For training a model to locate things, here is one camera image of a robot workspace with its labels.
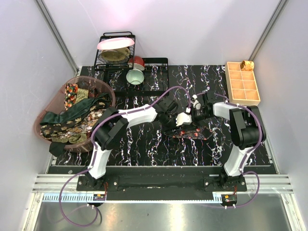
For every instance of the wooden compartment box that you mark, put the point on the wooden compartment box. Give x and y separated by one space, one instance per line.
242 85

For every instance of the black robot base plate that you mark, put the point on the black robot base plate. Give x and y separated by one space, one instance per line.
163 194

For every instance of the red bowl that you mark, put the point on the red bowl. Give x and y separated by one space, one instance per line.
137 63

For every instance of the dark green tie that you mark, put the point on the dark green tie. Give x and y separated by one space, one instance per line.
57 148

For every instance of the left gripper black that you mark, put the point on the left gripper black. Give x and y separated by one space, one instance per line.
172 133

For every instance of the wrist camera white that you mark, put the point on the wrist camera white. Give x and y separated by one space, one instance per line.
183 119
195 103

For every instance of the dark floral red-dotted tie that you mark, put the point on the dark floral red-dotted tie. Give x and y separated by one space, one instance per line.
195 134

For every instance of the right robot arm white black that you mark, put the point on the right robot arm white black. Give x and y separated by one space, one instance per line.
246 126

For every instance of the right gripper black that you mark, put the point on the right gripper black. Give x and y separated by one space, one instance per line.
194 119

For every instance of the black wire dish rack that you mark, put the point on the black wire dish rack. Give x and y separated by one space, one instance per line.
156 79

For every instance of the rolled beige tie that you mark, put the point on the rolled beige tie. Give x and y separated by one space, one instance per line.
247 65

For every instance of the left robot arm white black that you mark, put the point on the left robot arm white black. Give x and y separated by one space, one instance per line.
113 124

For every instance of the olive yellow plate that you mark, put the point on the olive yellow plate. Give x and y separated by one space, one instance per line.
115 56

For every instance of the aluminium frame rail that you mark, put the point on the aluminium frame rail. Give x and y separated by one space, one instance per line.
265 183

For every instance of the pink plate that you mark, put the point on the pink plate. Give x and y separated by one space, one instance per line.
115 43

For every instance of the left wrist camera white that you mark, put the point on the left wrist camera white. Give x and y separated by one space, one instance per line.
183 119

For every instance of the colourful cartoon pattern tie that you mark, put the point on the colourful cartoon pattern tie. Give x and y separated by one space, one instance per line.
70 95

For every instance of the brown translucent plastic basin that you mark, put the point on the brown translucent plastic basin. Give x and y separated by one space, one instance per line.
95 87

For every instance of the pale green ceramic bowl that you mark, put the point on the pale green ceramic bowl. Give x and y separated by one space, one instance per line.
135 77

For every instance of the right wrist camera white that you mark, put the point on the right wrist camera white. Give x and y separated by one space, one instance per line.
195 103

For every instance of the olive gold patterned tie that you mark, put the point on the olive gold patterned tie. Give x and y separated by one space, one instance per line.
82 94

